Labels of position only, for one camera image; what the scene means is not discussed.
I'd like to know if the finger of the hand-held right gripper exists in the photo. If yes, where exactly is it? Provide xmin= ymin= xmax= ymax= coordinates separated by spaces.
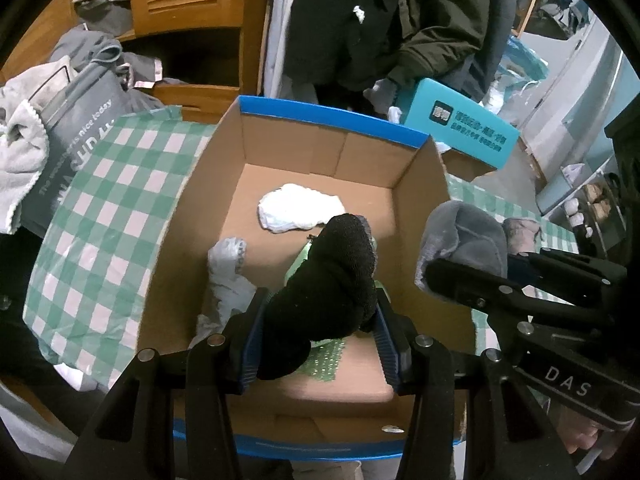
xmin=424 ymin=259 xmax=617 ymax=322
xmin=507 ymin=247 xmax=627 ymax=293

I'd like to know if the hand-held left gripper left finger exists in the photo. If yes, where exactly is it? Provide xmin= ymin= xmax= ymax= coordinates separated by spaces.
xmin=60 ymin=286 xmax=275 ymax=480

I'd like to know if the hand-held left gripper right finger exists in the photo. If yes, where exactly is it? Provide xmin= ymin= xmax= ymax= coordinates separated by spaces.
xmin=372 ymin=291 xmax=568 ymax=480

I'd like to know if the green glittery sponge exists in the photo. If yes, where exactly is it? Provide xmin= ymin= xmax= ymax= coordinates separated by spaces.
xmin=282 ymin=240 xmax=386 ymax=385

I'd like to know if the grey plush cloth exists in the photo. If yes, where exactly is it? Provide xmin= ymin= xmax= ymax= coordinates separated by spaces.
xmin=414 ymin=200 xmax=510 ymax=295

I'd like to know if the white blue-printed plastic bag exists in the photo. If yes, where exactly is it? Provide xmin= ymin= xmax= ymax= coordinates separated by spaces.
xmin=189 ymin=237 xmax=258 ymax=348

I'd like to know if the black sock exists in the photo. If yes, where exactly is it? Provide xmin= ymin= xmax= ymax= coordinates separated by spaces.
xmin=256 ymin=213 xmax=378 ymax=381

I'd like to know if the white cloth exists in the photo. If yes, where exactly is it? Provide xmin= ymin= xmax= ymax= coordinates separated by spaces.
xmin=257 ymin=183 xmax=347 ymax=233
xmin=261 ymin=0 xmax=301 ymax=98

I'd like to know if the cardboard box with blue rim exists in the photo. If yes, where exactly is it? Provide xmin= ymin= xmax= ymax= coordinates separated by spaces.
xmin=135 ymin=95 xmax=478 ymax=461

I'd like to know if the person's right hand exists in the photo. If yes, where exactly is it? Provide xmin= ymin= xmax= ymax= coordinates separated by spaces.
xmin=560 ymin=402 xmax=632 ymax=477

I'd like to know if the beige fuzzy sock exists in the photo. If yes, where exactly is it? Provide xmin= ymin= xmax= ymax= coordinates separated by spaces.
xmin=501 ymin=217 xmax=544 ymax=257

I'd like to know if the teal printed box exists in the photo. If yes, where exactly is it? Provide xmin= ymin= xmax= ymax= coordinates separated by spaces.
xmin=402 ymin=78 xmax=521 ymax=171

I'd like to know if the green checkered cloth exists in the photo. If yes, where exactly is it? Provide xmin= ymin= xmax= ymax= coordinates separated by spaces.
xmin=22 ymin=105 xmax=583 ymax=391

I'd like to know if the teal plastic bag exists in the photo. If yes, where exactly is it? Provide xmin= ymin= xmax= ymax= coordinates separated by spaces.
xmin=492 ymin=37 xmax=550 ymax=111

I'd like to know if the white glove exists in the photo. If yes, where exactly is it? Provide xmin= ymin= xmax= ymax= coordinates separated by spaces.
xmin=362 ymin=77 xmax=401 ymax=115

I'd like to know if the olive green jacket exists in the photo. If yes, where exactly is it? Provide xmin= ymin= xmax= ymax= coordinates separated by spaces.
xmin=390 ymin=0 xmax=516 ymax=103

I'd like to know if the grey printed tote bag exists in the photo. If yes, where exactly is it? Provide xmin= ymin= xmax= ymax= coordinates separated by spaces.
xmin=20 ymin=57 xmax=136 ymax=238

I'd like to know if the white towel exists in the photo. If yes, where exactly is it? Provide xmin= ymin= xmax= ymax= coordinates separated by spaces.
xmin=0 ymin=55 xmax=76 ymax=235

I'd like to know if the black jacket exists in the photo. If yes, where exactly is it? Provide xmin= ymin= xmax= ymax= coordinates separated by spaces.
xmin=280 ymin=0 xmax=421 ymax=106

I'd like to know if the grey hooded garment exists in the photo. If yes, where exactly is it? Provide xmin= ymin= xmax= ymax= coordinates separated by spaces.
xmin=50 ymin=27 xmax=166 ymax=111

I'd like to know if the white hanging cloth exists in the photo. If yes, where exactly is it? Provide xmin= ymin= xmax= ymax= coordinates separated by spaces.
xmin=261 ymin=0 xmax=301 ymax=98

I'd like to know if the wooden cabinet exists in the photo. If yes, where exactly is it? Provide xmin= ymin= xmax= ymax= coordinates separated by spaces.
xmin=7 ymin=0 xmax=273 ymax=123

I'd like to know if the grey folded garment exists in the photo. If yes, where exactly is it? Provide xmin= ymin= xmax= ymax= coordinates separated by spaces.
xmin=74 ymin=0 xmax=135 ymax=36

